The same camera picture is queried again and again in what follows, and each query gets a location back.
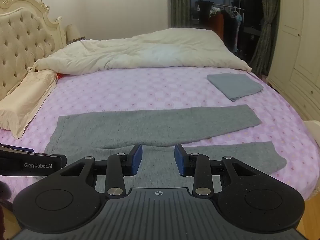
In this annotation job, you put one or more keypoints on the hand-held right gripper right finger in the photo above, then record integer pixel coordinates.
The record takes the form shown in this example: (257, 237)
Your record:
(179, 160)

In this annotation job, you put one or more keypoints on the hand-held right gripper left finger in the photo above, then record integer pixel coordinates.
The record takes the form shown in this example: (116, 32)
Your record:
(137, 160)

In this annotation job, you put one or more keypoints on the grey pants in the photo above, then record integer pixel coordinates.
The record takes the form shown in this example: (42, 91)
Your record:
(150, 127)

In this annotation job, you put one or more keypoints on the beige pillow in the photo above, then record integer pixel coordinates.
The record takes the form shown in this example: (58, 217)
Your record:
(25, 100)

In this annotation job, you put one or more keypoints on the pink patterned bed sheet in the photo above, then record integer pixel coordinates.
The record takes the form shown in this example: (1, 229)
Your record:
(150, 90)

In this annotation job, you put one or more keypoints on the small red cloth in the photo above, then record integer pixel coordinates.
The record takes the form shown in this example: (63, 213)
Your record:
(60, 76)

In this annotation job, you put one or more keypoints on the folded blue-grey cloth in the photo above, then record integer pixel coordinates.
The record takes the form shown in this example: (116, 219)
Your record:
(235, 86)

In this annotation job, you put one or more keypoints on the cream white duvet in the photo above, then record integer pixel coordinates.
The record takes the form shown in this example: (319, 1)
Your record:
(150, 52)

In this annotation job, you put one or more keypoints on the cream tufted headboard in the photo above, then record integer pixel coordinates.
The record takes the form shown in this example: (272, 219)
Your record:
(22, 35)

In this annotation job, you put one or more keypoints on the bedside lamp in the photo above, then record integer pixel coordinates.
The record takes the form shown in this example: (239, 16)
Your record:
(72, 32)

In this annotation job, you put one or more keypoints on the clothes rack with hanging clothes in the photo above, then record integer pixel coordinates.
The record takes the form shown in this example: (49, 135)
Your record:
(225, 17)

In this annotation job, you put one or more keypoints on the dark patterned curtain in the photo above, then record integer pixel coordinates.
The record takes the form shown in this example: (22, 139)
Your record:
(180, 2)
(266, 30)

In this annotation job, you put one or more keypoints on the cream wardrobe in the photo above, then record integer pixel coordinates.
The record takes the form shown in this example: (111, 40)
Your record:
(297, 42)

